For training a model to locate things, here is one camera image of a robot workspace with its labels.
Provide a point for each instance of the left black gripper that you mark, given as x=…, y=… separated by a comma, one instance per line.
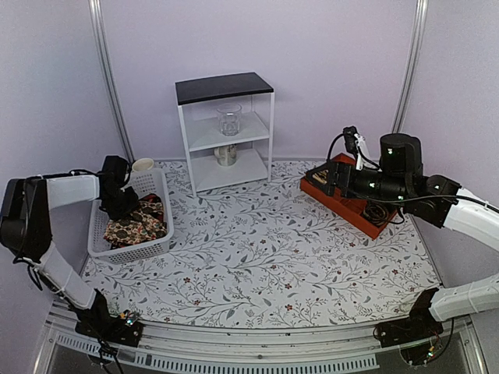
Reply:
x=116, y=214

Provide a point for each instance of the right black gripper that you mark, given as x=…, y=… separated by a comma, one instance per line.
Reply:
x=336, y=171

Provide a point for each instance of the cream floral paisley tie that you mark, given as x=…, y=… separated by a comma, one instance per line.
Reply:
x=145, y=224

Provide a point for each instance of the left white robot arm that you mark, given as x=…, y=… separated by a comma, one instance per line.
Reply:
x=42, y=215

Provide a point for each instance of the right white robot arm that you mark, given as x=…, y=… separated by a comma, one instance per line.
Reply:
x=397, y=179

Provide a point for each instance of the rolled beige striped tie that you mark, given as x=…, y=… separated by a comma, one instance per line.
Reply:
x=319, y=177

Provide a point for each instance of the red black striped tie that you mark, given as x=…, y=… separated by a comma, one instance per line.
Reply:
x=151, y=198

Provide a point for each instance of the orange divided organizer tray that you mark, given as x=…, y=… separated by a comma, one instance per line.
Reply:
x=351, y=210

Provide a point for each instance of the white perforated plastic basket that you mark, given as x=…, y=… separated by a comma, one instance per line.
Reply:
x=144, y=183

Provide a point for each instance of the cream mug behind basket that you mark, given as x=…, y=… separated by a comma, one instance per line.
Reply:
x=143, y=164

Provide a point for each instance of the floral patterned table mat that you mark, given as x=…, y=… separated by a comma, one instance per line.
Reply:
x=266, y=255

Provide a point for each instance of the white shelf with black top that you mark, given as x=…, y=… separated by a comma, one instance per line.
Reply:
x=197, y=103

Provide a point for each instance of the clear drinking glass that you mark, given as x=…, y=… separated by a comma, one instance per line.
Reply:
x=229, y=118

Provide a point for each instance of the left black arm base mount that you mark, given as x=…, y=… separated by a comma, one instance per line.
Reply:
x=125, y=329

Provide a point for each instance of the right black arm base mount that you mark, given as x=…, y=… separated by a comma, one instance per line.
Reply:
x=421, y=337

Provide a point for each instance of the right aluminium corner post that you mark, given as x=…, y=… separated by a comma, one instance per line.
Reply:
x=415, y=46

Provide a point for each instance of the aluminium corner post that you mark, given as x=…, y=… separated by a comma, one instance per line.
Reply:
x=415, y=46
x=97, y=23

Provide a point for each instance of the left aluminium corner post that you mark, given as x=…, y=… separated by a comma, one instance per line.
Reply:
x=97, y=23

